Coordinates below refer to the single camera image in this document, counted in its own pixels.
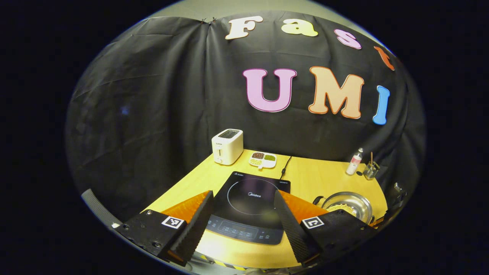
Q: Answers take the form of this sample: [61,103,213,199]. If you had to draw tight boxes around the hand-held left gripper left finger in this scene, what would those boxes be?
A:
[115,190,214,267]

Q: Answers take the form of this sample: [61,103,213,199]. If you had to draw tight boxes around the yellow black striped tape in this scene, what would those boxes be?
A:
[201,255,247,271]

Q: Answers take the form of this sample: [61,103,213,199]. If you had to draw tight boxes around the pile of yellow soybeans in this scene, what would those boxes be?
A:
[327,204,358,214]

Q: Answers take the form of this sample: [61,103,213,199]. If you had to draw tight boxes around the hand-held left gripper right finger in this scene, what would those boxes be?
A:
[273,190,379,268]

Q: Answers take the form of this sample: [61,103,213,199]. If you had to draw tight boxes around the black backdrop cloth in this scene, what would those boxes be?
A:
[65,11,426,222]

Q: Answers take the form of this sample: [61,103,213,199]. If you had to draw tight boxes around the grey ribbed strip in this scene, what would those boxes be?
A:
[81,189,123,229]

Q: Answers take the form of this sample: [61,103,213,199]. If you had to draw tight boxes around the black power cable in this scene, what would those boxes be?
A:
[280,156,292,180]

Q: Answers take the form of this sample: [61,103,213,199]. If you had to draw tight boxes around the black induction cooktop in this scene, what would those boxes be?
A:
[204,171,291,245]

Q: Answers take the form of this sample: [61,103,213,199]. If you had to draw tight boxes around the clear glass holder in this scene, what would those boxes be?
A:
[363,160,380,180]

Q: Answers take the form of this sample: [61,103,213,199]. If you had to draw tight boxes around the white toaster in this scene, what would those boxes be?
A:
[211,129,244,165]

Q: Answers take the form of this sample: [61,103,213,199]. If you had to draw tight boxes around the white divided dish with beans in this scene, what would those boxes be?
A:
[249,152,277,169]

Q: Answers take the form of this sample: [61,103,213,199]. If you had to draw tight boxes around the steel pot with black handles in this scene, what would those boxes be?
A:
[313,191,374,226]

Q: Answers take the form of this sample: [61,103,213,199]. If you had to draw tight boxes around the clear bottle with pink label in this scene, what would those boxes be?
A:
[346,148,364,175]

